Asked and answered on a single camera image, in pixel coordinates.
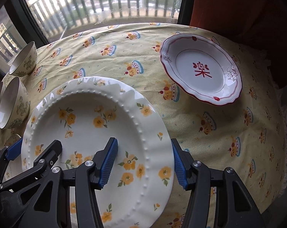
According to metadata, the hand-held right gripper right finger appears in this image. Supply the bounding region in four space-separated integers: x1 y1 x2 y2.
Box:
171 138 267 228

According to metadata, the white yellow-flowered plate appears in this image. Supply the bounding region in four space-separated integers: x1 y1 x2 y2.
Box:
20 76 175 228

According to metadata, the white red-rimmed plate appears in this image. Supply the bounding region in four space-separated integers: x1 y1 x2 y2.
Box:
160 34 243 106

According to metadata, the red curtain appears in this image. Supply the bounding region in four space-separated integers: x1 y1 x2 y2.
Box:
189 0 287 88

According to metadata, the dark window frame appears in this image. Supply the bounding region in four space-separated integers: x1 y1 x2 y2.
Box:
0 0 198 76

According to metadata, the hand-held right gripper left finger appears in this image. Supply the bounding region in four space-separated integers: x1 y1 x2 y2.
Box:
32 137 119 228

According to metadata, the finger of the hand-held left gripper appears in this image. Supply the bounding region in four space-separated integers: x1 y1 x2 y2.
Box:
0 140 63 192
0 136 24 183

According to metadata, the yellow printed tablecloth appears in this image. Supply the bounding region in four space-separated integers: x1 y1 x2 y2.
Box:
0 22 287 228

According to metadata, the balcony railing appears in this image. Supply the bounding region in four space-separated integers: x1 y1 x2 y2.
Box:
30 0 182 38

